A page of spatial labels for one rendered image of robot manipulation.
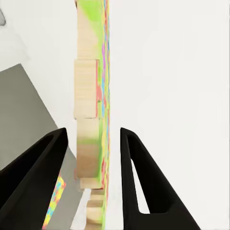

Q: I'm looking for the jigsaw puzzle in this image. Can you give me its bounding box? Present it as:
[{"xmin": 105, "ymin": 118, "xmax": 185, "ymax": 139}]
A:
[
  {"xmin": 42, "ymin": 175, "xmax": 66, "ymax": 230},
  {"xmin": 74, "ymin": 0, "xmax": 110, "ymax": 230}
]

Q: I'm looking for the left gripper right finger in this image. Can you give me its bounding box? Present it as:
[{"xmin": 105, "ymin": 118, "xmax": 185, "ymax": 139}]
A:
[{"xmin": 120, "ymin": 127, "xmax": 201, "ymax": 230}]

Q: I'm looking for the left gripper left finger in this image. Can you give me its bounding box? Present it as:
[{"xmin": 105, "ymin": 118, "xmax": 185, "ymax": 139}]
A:
[{"xmin": 0, "ymin": 127, "xmax": 68, "ymax": 230}]

